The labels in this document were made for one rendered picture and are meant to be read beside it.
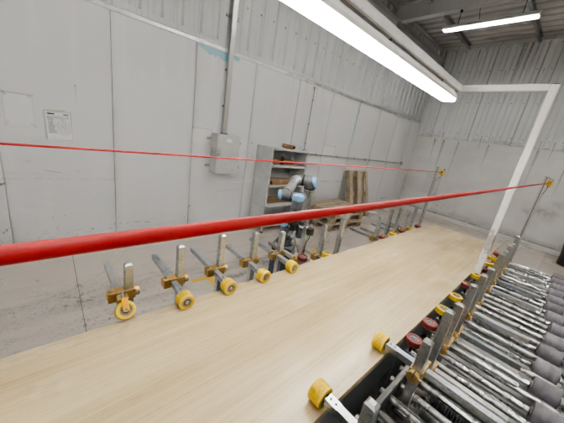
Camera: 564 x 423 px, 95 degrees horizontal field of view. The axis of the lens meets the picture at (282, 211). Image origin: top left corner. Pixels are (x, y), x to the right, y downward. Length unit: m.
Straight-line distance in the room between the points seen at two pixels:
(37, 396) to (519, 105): 9.65
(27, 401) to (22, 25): 3.39
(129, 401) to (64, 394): 0.21
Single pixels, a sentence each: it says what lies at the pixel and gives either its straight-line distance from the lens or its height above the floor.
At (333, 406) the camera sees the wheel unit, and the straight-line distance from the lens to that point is 1.11.
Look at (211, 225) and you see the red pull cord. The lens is 0.16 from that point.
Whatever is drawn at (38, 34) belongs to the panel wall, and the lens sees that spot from 3.96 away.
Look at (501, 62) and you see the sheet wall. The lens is 9.88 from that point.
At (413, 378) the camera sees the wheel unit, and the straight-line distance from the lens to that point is 1.36.
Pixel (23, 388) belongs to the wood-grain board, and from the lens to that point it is 1.31.
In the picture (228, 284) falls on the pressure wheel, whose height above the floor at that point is 0.97.
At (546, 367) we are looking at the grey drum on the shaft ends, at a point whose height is 0.85.
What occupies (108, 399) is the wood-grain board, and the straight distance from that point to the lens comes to 1.18.
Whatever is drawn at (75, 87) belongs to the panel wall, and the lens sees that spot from 3.93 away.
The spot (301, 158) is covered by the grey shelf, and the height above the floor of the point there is 1.40.
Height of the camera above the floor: 1.81
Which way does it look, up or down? 17 degrees down
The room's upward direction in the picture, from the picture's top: 9 degrees clockwise
